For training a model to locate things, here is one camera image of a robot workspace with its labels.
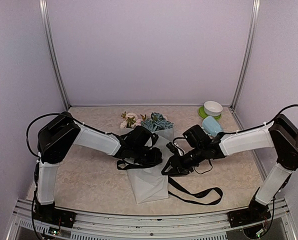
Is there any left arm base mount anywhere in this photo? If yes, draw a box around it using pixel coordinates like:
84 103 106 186
33 202 76 229

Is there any pink fake rose stem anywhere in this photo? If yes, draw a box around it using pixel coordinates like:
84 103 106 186
120 111 139 129
134 114 147 127

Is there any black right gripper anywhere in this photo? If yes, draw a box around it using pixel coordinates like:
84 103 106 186
161 145 206 176

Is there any aluminium corner post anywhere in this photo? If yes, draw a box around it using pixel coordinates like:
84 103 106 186
38 0 71 110
230 0 261 111

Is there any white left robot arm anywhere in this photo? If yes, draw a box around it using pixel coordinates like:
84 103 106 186
35 111 163 223

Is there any aluminium front rail frame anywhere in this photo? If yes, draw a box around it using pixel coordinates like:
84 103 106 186
2 198 298 240

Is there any left aluminium corner post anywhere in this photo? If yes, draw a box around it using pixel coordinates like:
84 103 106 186
38 0 71 110

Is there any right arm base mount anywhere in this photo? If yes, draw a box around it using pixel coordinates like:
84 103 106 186
227 194 272 228

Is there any light blue ceramic mug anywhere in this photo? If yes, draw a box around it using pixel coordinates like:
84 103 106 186
201 116 224 137

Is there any white ceramic bowl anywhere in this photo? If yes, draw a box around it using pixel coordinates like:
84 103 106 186
203 100 223 117

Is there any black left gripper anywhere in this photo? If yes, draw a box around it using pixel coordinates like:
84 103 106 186
132 144 162 165

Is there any white wrapping paper sheet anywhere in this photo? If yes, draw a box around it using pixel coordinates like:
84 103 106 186
126 128 174 204

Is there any blue fake hydrangea stem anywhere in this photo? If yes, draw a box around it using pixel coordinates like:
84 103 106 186
140 112 174 133

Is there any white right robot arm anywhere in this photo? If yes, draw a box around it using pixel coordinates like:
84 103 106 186
161 111 298 222

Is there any right aluminium corner post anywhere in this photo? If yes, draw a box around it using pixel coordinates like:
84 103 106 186
230 0 261 111

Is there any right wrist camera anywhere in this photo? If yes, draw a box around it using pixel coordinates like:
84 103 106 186
166 142 185 156

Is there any black strap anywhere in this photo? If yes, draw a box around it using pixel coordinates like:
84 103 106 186
116 132 224 206

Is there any green round saucer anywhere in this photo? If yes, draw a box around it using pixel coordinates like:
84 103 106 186
198 106 222 120

